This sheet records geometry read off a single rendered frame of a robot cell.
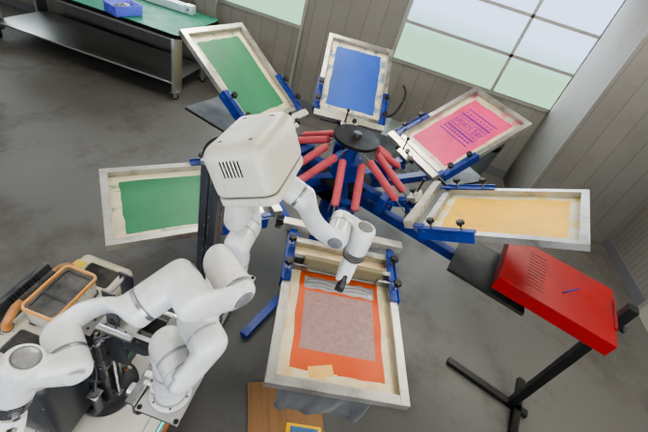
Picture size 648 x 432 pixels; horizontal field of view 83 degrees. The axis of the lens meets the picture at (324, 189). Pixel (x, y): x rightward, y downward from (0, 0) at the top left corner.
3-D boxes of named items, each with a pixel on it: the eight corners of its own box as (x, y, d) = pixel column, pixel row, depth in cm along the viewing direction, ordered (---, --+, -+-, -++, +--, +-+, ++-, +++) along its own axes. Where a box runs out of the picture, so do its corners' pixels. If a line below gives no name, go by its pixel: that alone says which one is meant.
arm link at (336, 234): (294, 194, 122) (343, 230, 126) (282, 218, 112) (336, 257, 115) (309, 178, 117) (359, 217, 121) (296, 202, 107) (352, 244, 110)
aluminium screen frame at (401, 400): (407, 410, 147) (410, 406, 145) (262, 386, 141) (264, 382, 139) (389, 260, 210) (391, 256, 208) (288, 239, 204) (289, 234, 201)
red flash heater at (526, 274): (600, 300, 221) (614, 287, 214) (603, 358, 187) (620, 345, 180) (502, 245, 240) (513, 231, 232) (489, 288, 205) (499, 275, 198)
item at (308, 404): (358, 424, 179) (389, 386, 154) (266, 410, 174) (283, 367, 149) (358, 418, 182) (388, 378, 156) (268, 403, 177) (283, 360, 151)
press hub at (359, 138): (333, 290, 302) (391, 156, 222) (284, 281, 298) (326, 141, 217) (334, 254, 334) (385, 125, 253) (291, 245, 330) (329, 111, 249)
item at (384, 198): (399, 235, 232) (406, 222, 225) (277, 208, 224) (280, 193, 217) (388, 164, 297) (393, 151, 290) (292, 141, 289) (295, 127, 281)
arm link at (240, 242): (218, 266, 137) (221, 236, 128) (233, 243, 148) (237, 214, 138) (242, 276, 137) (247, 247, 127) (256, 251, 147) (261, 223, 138)
